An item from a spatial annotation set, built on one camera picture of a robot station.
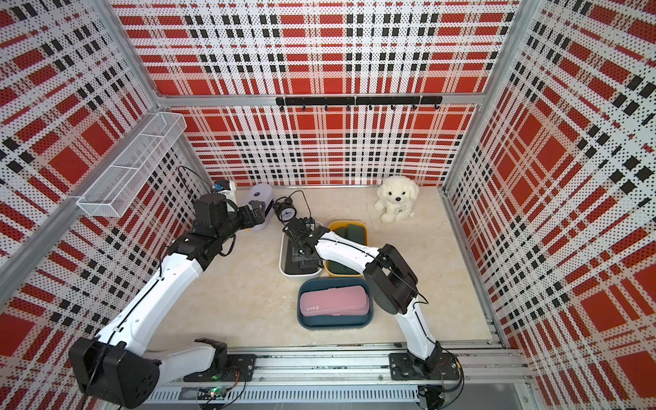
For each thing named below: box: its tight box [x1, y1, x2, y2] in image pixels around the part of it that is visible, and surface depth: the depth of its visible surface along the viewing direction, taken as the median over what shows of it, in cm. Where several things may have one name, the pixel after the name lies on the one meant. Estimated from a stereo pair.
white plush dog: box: [373, 175, 419, 223], surface depth 99 cm
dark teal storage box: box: [297, 277, 375, 330], surface depth 82 cm
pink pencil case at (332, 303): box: [298, 292, 368, 317], surface depth 84 cm
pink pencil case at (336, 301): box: [298, 285, 370, 317], surface depth 84 cm
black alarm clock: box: [272, 196, 298, 223], surface depth 107 cm
